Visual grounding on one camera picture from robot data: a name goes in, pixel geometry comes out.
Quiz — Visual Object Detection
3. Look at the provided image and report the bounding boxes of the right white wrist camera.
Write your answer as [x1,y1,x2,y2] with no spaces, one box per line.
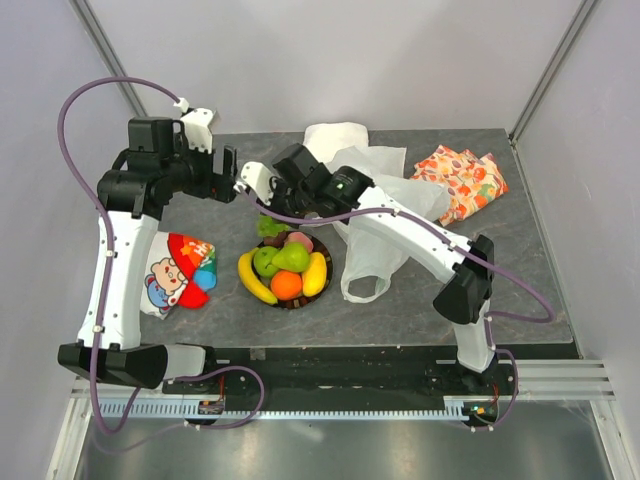
[234,161,274,205]

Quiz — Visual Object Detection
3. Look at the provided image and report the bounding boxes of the right aluminium frame post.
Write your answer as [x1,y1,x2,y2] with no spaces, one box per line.
[508,0,601,148]

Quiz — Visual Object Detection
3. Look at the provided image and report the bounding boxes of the slotted cable duct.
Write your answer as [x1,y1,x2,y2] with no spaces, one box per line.
[92,397,496,420]

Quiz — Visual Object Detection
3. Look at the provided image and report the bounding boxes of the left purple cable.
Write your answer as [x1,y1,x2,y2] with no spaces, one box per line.
[56,76,266,454]

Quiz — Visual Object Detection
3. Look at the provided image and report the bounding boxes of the yellow fake mango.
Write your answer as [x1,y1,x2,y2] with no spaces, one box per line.
[302,252,327,297]

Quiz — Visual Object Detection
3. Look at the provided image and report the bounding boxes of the yellow fake banana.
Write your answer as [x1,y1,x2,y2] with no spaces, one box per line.
[237,247,278,306]

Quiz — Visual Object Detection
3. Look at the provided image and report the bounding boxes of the green fake grapes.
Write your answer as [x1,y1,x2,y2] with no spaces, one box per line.
[256,215,290,238]

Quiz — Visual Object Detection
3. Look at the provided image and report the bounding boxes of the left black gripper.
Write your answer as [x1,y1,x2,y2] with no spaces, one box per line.
[162,133,238,204]

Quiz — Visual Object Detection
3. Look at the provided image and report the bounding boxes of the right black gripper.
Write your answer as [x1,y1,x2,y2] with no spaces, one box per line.
[255,177,312,231]

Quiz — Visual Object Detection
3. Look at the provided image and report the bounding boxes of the pink fake peach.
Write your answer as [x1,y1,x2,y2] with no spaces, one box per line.
[284,231,314,253]

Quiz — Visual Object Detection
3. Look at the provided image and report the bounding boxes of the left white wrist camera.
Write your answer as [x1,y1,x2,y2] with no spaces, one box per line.
[174,97,219,154]

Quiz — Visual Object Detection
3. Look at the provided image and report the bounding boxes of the left aluminium frame post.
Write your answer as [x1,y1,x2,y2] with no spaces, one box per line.
[69,0,147,116]

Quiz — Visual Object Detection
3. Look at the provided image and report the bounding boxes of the fake orange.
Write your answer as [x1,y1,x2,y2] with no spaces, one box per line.
[270,270,303,301]

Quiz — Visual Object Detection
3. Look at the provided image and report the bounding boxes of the white plastic bag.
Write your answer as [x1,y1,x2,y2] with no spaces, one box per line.
[328,146,449,304]

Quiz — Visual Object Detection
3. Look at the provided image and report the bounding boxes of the purple cable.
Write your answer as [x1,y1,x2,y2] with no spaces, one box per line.
[56,76,266,454]
[234,182,556,434]

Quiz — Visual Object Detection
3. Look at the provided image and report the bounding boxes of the white folded towel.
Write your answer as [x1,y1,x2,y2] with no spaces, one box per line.
[303,122,369,163]

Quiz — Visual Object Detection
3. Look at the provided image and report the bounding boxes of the green fake apple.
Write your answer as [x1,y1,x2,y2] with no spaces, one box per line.
[252,246,279,279]

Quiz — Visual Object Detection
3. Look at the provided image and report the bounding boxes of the green fake pear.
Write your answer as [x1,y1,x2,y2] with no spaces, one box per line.
[271,242,310,273]

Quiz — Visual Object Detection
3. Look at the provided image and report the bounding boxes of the aluminium frame post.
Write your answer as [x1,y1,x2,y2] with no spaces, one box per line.
[508,0,601,148]
[69,0,147,116]

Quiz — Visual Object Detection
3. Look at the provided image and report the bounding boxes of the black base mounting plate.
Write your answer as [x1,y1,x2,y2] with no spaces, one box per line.
[162,344,519,401]

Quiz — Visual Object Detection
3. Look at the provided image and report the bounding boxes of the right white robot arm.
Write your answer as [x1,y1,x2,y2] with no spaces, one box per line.
[270,143,495,394]

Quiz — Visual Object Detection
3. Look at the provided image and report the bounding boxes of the dark purple fake fruit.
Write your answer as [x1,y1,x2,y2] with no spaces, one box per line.
[263,231,288,248]

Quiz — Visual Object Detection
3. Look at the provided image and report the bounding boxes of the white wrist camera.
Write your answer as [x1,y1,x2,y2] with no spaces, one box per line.
[174,97,219,154]
[234,161,274,205]

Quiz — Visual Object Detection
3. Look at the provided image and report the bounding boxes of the dark rimmed ceramic plate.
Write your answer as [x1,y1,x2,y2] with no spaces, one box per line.
[253,234,333,310]

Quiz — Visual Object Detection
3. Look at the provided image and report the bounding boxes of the orange floral folded cloth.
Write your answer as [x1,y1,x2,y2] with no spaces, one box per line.
[411,145,509,226]

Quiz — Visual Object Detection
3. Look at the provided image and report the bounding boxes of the colourful cartoon cloth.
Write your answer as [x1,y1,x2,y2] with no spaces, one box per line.
[140,232,217,319]

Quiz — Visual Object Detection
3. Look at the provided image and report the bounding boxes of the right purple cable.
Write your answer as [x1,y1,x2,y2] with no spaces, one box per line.
[234,182,556,434]

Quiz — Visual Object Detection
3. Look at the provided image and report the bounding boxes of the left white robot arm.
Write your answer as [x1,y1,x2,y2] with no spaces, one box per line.
[58,108,237,393]

